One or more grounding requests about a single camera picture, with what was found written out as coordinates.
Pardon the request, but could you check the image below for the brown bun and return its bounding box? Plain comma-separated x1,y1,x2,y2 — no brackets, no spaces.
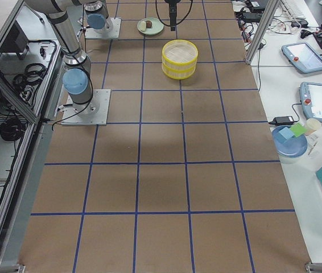
145,20,152,28

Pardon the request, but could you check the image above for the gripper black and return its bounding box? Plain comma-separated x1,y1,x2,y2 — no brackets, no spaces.
164,0,180,31

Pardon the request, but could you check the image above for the black power adapter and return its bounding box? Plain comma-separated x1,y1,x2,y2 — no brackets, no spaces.
269,116,295,126

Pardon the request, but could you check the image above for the aluminium frame post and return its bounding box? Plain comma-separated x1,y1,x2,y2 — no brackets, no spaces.
245,0,280,64

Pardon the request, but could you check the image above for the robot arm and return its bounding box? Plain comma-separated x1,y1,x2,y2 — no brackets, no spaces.
82,1,190,33
26,1,102,116

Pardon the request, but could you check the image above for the beige cup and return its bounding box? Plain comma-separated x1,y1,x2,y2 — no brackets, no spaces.
304,118,321,136

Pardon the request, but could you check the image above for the green cube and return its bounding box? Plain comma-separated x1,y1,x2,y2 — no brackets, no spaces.
290,122,307,138

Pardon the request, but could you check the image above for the brown paper mat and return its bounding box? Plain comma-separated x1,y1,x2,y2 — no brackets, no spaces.
19,1,308,272

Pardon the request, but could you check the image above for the light green plate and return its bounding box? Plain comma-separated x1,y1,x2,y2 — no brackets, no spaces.
137,18,164,36

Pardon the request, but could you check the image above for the blue cube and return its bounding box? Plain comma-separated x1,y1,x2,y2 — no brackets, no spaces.
276,127,294,143

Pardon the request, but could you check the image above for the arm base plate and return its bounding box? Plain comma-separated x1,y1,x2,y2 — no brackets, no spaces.
85,17,122,40
60,89,111,126

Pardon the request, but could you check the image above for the yellow steamer layer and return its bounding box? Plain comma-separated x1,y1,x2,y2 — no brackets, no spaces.
162,64,196,80
162,39,199,66

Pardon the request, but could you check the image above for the upper teach pendant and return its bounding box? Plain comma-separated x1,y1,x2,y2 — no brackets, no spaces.
281,42,322,74

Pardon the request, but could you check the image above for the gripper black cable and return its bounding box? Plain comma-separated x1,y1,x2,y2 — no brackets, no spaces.
154,0,193,28

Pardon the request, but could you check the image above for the blue plate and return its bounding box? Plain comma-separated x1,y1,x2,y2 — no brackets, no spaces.
272,126,308,158

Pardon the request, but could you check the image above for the white bun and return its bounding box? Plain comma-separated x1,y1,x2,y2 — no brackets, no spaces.
139,21,147,31

